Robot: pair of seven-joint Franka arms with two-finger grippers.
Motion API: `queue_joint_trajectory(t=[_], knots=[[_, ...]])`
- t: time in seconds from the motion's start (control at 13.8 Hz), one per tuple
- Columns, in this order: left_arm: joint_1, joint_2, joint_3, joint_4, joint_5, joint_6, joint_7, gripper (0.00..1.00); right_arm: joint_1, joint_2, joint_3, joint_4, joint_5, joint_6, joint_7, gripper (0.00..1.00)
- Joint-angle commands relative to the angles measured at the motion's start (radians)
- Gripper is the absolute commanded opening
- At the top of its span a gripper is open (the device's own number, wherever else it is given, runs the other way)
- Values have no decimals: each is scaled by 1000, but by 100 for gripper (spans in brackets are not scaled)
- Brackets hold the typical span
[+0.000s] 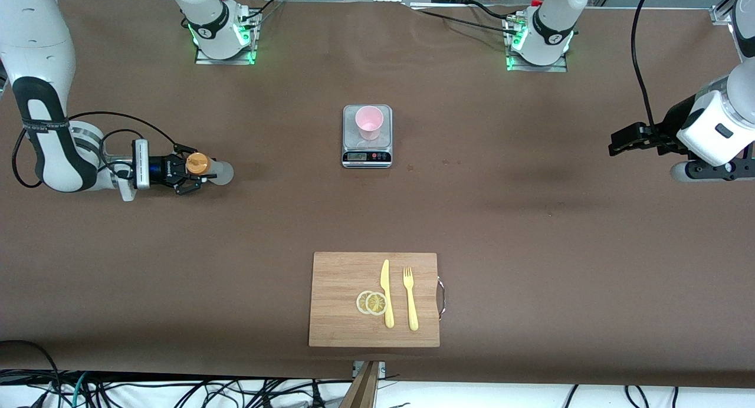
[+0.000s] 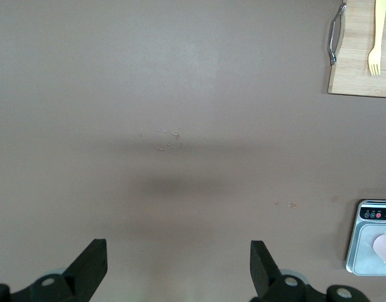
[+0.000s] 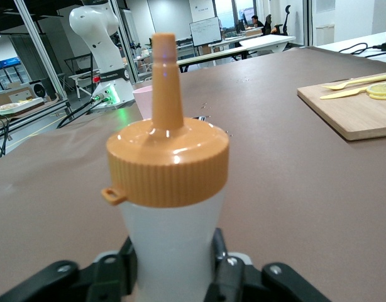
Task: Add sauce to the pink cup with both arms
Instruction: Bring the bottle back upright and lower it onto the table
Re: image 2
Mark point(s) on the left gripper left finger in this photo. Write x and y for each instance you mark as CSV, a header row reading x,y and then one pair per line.
x,y
86,270

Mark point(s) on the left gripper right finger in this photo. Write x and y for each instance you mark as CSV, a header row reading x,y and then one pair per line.
x,y
265,277

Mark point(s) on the silver digital kitchen scale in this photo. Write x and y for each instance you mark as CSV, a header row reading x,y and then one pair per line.
x,y
361,251

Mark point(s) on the wooden cutting board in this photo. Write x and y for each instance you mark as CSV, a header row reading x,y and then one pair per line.
x,y
353,78

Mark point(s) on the yellow plastic fork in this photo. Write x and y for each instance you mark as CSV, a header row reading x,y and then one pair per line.
x,y
375,59

